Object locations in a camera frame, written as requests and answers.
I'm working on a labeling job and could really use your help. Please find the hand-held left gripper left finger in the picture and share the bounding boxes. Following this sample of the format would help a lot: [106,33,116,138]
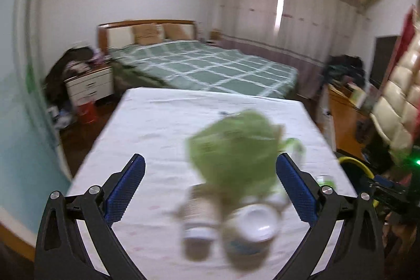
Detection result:
[34,154,146,280]

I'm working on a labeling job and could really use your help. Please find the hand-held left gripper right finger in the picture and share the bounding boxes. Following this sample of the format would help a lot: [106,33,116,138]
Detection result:
[274,153,384,280]

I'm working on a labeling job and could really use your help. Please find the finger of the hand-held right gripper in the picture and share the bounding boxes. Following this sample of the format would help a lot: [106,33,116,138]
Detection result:
[359,174,409,202]

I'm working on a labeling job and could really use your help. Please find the green white drink bottle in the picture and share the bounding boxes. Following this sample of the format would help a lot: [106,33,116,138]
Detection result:
[317,174,337,189]

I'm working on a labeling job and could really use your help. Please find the yellow rimmed trash bin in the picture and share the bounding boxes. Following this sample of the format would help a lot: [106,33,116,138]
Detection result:
[338,156,375,184]

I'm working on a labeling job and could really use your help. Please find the white paper cup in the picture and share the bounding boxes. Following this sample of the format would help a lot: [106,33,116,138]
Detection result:
[220,196,284,271]

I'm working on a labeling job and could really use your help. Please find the green plush toy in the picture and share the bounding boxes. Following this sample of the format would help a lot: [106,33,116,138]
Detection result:
[185,109,306,198]

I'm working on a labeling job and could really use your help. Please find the orange wooden desk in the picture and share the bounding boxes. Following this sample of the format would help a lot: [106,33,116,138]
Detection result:
[328,85,371,152]

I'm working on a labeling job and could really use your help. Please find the cream puffer jacket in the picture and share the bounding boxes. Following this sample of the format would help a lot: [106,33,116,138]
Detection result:
[369,35,420,156]

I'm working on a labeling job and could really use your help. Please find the white wooden nightstand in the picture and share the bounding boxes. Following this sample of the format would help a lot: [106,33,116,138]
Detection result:
[64,65,115,107]

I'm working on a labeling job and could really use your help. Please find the dark clothes heap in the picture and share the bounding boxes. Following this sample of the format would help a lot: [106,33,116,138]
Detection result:
[323,54,366,87]

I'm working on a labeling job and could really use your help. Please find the dark flat screen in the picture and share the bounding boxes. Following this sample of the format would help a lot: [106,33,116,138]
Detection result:
[370,35,402,90]

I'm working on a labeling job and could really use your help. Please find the dark clothes pile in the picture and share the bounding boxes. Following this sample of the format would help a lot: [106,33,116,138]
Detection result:
[44,47,96,103]

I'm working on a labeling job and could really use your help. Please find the bed with green plaid cover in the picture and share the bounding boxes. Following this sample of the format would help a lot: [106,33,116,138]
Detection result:
[108,39,299,97]

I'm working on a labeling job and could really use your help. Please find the wooden bed headboard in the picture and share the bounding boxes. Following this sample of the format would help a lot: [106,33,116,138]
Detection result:
[97,19,199,52]

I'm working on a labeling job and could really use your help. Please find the tan pillow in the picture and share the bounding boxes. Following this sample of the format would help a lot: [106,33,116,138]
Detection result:
[163,23,191,40]
[131,23,160,45]

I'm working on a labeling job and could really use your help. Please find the red patterned garment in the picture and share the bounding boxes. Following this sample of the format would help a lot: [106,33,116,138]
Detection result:
[398,4,416,54]

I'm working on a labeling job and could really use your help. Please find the pink white curtains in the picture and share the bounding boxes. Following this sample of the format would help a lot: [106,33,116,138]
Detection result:
[220,0,361,97]

